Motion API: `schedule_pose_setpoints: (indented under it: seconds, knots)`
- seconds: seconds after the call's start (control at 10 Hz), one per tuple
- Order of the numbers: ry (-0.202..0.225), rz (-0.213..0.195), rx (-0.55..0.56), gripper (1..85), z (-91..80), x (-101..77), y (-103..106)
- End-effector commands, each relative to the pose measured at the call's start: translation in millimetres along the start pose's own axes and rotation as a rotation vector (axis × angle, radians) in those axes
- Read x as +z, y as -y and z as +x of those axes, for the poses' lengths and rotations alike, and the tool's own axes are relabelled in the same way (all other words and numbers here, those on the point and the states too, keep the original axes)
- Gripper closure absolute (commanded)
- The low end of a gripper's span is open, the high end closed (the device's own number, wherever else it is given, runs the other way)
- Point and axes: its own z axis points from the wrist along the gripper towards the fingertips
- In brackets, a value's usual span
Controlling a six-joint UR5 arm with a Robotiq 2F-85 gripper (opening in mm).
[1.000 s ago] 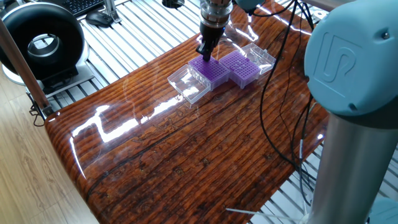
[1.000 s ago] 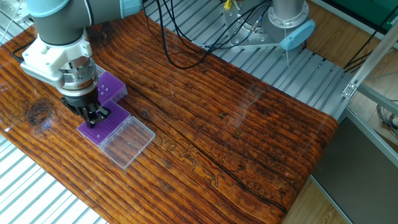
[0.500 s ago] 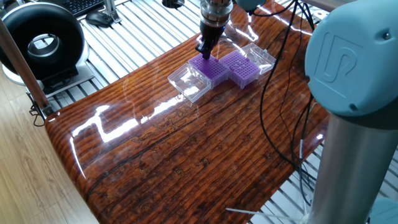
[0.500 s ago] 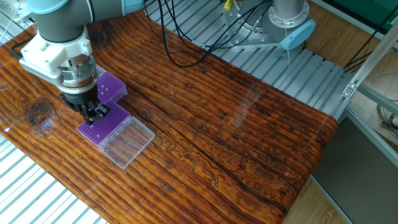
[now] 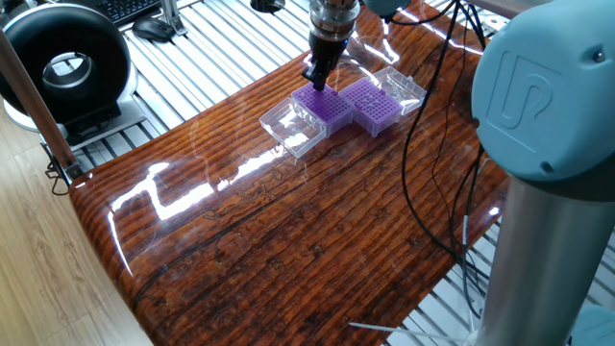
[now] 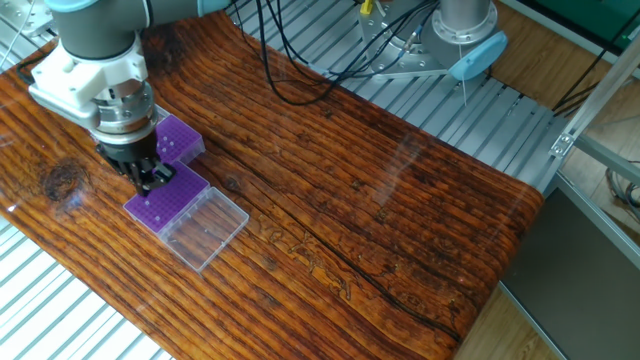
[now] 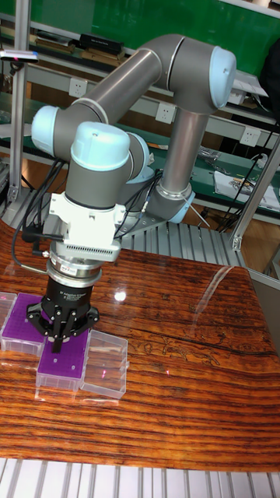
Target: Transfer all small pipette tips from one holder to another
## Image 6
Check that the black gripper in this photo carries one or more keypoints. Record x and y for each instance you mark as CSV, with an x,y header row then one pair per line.
x,y
130,152

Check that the purple tip holder clear lid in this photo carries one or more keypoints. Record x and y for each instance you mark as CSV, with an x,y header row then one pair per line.
x,y
185,137
200,235

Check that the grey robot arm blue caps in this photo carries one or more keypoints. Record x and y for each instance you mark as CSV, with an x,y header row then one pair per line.
x,y
95,35

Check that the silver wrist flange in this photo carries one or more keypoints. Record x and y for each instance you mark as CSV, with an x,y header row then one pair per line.
x,y
122,112

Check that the perforated metal plate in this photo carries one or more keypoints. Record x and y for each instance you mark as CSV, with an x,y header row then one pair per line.
x,y
25,15

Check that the glossy wood grain sheet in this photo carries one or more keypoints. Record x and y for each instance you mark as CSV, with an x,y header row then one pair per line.
x,y
350,225

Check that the yellow connector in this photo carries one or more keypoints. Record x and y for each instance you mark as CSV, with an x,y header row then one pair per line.
x,y
366,6

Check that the metal connector blue rings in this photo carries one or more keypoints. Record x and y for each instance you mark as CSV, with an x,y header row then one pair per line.
x,y
414,36

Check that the dark grey panel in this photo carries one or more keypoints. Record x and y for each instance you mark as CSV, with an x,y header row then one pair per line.
x,y
575,300

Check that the white wrist mounting bracket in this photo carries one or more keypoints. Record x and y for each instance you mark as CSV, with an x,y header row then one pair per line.
x,y
75,80

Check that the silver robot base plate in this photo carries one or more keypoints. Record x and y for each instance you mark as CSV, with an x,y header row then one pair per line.
x,y
395,62

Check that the aluminium frame post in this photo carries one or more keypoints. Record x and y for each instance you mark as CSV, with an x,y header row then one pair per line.
x,y
600,95

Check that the aluminium frame rail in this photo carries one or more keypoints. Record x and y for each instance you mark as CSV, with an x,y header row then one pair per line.
x,y
610,160

